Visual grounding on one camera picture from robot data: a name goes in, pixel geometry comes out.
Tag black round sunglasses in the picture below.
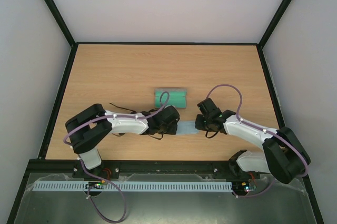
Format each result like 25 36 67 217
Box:
109 102 137 137

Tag grey glasses case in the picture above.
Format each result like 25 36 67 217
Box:
154 87 187 109

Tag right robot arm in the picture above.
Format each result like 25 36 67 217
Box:
195 98 310 184

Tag purple cable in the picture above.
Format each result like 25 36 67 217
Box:
206 84 311 200
64 91 170 222

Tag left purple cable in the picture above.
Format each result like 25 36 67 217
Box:
64 91 170 222

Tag black front mounting rail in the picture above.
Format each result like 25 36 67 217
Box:
26 158 308 180

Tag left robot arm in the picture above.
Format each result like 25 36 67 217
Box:
63 104 180 177

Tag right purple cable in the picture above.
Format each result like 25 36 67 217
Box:
206 84 311 200

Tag light blue cleaning cloth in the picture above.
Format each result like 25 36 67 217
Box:
176 120 199 135

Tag black aluminium frame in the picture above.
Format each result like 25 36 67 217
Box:
7 0 324 223

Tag light blue slotted cable duct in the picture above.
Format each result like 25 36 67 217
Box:
33 181 232 192

